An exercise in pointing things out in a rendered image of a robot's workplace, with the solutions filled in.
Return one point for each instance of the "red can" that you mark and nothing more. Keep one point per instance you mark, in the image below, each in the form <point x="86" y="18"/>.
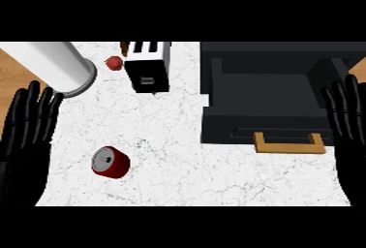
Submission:
<point x="110" y="162"/>

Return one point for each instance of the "black and white toaster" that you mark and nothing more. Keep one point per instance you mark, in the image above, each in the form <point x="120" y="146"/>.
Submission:
<point x="146" y="68"/>

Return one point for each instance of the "dark grey drawer front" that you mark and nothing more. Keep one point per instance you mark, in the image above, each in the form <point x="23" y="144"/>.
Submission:
<point x="266" y="127"/>

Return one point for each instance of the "small red fruit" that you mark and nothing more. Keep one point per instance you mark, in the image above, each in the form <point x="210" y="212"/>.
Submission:
<point x="114" y="63"/>

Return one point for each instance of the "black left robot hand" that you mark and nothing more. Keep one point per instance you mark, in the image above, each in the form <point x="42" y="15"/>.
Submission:
<point x="24" y="135"/>

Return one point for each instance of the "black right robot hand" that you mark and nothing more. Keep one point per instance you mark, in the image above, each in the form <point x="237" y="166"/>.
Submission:
<point x="350" y="135"/>

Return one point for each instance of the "dark grey open drawer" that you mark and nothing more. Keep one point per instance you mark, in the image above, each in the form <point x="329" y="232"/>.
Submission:
<point x="272" y="84"/>

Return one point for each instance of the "white cylinder container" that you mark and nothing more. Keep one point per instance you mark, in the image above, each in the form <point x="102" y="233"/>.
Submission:
<point x="52" y="66"/>

